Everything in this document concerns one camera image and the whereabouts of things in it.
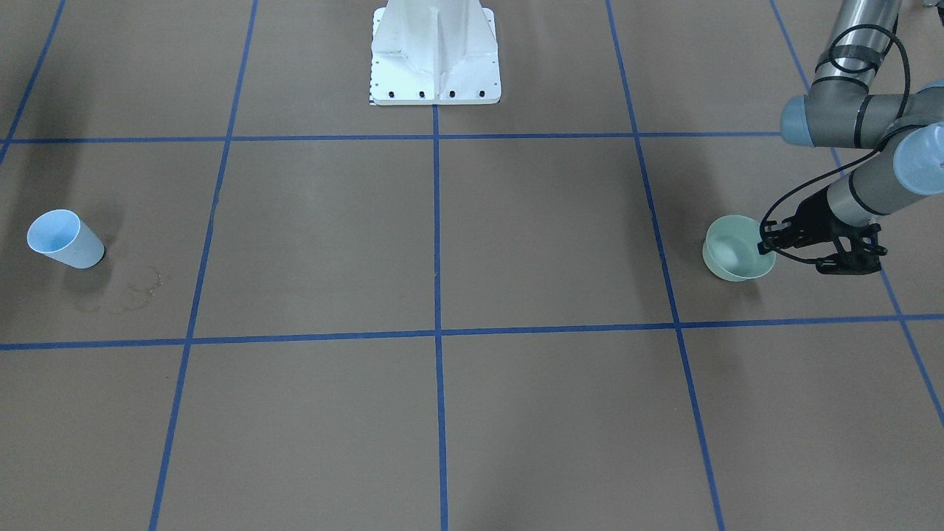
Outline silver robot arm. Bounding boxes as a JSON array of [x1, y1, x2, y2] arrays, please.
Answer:
[[757, 1, 942, 269]]

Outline light green bowl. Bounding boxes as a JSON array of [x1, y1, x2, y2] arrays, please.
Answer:
[[701, 215, 776, 282]]

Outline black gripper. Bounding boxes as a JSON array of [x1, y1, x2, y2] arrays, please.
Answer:
[[758, 187, 849, 255]]

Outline white central pedestal column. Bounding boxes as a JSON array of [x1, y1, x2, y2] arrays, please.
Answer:
[[369, 1, 502, 105]]

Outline light blue plastic cup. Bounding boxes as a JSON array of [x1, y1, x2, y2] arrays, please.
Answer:
[[27, 209, 105, 269]]

